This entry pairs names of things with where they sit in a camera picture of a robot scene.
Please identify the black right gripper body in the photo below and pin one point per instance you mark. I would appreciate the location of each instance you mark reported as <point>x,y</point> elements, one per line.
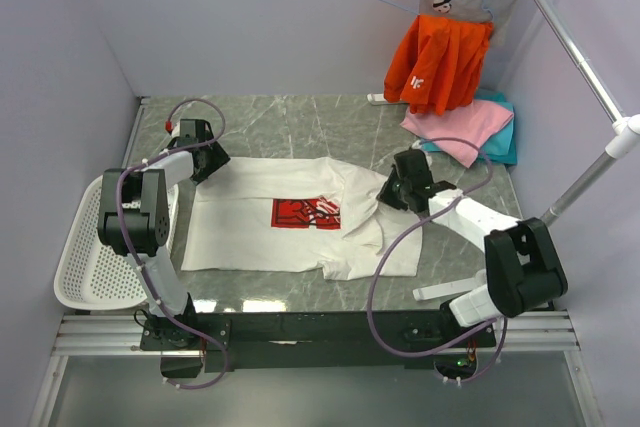
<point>394,191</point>

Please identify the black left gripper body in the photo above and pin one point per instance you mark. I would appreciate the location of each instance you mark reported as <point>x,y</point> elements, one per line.
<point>216,159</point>

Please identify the white t-shirt with red print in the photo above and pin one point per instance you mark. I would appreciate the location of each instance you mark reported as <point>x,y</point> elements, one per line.
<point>295,215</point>

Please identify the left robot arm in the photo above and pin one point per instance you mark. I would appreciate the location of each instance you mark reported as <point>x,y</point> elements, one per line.
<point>134,219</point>

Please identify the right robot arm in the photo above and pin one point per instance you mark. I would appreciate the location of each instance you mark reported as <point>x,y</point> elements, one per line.
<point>522,267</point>

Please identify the pink folded t-shirt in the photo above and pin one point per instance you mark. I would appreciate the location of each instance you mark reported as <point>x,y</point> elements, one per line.
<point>460,152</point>

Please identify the teal folded t-shirt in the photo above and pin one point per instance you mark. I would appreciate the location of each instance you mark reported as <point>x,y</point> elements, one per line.
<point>488,122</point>

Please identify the orange t-shirt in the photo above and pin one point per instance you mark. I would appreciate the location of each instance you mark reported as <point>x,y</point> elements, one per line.
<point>438,64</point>

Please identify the white perforated laundry basket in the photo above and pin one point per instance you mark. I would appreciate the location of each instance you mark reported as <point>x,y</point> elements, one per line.
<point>90,276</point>

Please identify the black base beam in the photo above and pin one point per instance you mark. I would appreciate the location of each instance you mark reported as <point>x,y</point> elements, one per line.
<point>299,340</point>

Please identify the metal clothes rack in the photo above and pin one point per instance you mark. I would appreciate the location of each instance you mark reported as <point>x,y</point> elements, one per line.
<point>561,129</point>

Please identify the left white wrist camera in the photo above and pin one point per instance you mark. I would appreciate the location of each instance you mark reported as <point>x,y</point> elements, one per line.
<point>172,128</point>

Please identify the aluminium frame rail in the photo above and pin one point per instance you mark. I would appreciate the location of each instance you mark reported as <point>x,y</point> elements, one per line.
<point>119,335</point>

